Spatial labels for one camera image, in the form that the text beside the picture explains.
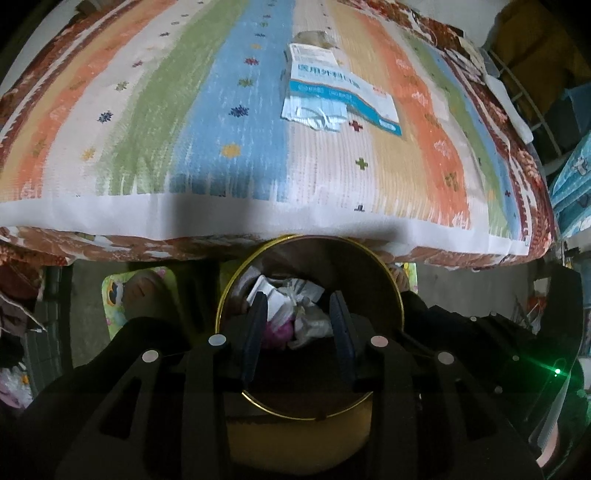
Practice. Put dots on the pink paper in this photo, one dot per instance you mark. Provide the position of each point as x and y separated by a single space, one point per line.
277 330

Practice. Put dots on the colourful striped tablecloth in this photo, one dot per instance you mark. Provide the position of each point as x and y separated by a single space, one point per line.
538 194

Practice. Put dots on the white plastic bag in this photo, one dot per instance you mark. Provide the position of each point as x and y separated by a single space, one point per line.
313 324

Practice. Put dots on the dark gold-rimmed trash can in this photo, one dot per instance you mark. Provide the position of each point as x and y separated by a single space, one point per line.
323 263

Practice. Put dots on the white packets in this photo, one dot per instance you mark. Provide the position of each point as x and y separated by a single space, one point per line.
466 53

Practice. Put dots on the white pink cloth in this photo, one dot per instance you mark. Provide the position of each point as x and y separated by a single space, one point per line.
14 385

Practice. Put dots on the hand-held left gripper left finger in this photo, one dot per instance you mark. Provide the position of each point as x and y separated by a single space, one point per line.
254 332

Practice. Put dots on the striped colourful mat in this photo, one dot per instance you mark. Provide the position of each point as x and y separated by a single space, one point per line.
138 138

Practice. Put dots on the white blue mask package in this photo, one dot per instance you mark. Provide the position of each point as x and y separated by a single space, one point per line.
332 78

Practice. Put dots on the yellow hanging garment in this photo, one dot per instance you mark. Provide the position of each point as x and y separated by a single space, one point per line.
531 46

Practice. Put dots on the white metal rack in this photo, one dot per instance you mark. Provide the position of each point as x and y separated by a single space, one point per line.
535 104

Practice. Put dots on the white paper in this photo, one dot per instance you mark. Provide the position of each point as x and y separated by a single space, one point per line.
272 293

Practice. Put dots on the blue printed cloth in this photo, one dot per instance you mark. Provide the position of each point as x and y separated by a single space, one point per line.
572 184

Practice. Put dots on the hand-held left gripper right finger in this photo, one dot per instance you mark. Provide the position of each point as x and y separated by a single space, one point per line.
344 332

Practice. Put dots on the silver white wrapper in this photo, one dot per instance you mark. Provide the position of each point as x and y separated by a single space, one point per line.
295 288

